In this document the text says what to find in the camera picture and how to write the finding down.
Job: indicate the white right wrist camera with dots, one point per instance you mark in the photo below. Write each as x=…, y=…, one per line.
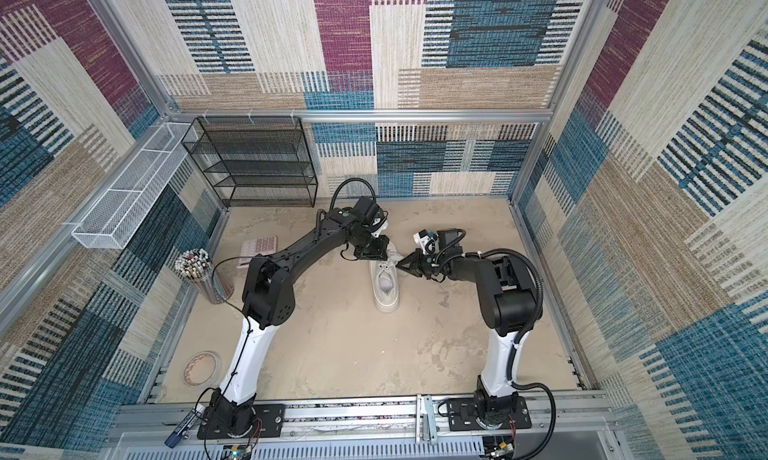
x=426, y=241

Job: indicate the white shoelace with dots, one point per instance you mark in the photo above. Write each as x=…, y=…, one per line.
x=386, y=269

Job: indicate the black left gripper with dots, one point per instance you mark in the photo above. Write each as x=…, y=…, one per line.
x=380, y=252

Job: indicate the clear tape roll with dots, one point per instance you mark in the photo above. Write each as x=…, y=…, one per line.
x=202, y=370

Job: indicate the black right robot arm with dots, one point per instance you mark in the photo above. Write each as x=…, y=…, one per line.
x=510, y=299

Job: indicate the clear cup of pencils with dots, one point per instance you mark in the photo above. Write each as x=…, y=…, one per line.
x=196, y=267

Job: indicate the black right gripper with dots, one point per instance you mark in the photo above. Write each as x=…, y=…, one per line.
x=416, y=263

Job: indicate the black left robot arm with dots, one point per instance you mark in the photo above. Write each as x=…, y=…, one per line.
x=268, y=299

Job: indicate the white sneaker shoe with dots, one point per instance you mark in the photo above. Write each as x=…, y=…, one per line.
x=386, y=295

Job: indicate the black mesh shelf rack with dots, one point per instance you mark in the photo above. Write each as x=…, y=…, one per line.
x=254, y=161

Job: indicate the white wire mesh tray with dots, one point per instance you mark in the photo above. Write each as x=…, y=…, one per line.
x=114, y=219

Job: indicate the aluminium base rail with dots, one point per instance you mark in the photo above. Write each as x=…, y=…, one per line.
x=571, y=425

